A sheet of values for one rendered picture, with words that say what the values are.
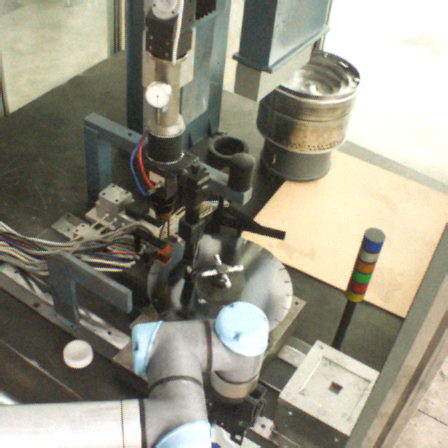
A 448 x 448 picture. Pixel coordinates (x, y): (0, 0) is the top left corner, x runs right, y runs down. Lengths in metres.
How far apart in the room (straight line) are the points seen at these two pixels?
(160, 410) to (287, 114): 1.24
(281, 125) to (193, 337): 1.13
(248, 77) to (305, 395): 0.73
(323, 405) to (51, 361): 0.65
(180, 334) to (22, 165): 1.32
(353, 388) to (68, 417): 0.74
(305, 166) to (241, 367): 1.20
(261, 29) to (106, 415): 0.93
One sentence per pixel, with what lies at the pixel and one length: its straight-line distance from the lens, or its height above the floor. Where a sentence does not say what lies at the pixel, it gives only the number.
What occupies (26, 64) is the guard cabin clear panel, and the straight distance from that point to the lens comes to 2.43.
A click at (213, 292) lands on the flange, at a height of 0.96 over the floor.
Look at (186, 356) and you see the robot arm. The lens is 0.87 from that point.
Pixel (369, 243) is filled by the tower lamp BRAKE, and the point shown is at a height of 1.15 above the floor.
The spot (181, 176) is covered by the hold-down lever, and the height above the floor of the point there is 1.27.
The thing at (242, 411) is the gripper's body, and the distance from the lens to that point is 1.03.
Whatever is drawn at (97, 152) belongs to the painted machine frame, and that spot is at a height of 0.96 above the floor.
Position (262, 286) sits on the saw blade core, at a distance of 1.45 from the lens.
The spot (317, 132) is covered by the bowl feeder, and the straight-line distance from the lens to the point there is 1.91.
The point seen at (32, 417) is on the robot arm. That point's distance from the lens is 0.83.
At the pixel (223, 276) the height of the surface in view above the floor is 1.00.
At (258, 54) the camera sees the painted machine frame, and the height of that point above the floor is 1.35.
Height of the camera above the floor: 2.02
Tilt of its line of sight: 43 degrees down
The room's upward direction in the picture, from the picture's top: 7 degrees clockwise
